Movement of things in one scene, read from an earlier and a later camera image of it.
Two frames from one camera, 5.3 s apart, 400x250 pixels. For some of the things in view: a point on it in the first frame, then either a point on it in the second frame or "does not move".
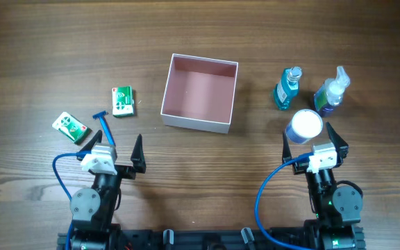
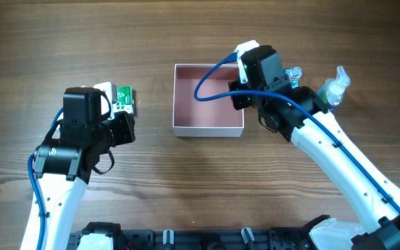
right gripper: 298,167 → 239,96
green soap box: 123,101 does not move
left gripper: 124,170 → 124,128
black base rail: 227,238 does not move
